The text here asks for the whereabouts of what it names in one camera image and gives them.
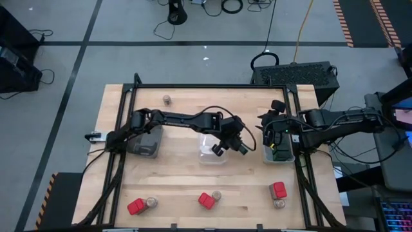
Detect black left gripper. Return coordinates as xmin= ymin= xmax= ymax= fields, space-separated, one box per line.
xmin=211 ymin=115 xmax=251 ymax=158

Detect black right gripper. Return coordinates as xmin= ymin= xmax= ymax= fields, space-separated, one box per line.
xmin=256 ymin=99 xmax=292 ymax=148

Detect red-lidded smoked paprika tin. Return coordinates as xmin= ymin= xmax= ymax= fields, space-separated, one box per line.
xmin=198 ymin=192 xmax=216 ymax=210
xmin=268 ymin=181 xmax=288 ymax=200
xmin=127 ymin=198 xmax=149 ymax=216

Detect silver arm base clamp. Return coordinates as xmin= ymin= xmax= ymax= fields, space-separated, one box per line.
xmin=84 ymin=131 xmax=111 ymax=143

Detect clear plastic bin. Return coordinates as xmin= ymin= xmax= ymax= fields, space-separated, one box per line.
xmin=197 ymin=132 xmax=230 ymax=166

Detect white plastic bin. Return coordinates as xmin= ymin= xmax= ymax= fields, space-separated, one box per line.
xmin=261 ymin=127 xmax=296 ymax=164

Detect black perforated computer tower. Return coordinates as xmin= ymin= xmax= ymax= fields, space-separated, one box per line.
xmin=250 ymin=61 xmax=341 ymax=106

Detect dark grey plastic bin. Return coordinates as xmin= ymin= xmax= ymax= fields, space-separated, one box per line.
xmin=126 ymin=124 xmax=164 ymax=159

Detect grey desk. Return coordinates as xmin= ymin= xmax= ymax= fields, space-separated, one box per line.
xmin=364 ymin=92 xmax=412 ymax=193

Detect computer monitor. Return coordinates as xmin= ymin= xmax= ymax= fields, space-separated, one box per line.
xmin=381 ymin=79 xmax=412 ymax=132

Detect black pole stand base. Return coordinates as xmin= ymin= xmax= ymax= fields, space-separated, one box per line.
xmin=166 ymin=0 xmax=189 ymax=26

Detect hazard-striped black floor mat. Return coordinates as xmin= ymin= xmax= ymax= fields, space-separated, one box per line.
xmin=34 ymin=171 xmax=85 ymax=231
xmin=332 ymin=0 xmax=403 ymax=49

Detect black keyboard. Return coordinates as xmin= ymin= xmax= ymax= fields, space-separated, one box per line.
xmin=379 ymin=200 xmax=412 ymax=232

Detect black equipment case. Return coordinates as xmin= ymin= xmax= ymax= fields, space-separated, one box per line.
xmin=0 ymin=6 xmax=44 ymax=94

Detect black aluminium table frame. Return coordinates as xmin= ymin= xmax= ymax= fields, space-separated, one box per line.
xmin=75 ymin=72 xmax=347 ymax=232

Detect black cable coil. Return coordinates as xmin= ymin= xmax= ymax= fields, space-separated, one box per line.
xmin=250 ymin=51 xmax=280 ymax=71
xmin=221 ymin=0 xmax=245 ymax=15

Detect yellow cable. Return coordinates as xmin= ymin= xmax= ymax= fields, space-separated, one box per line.
xmin=292 ymin=0 xmax=315 ymax=64

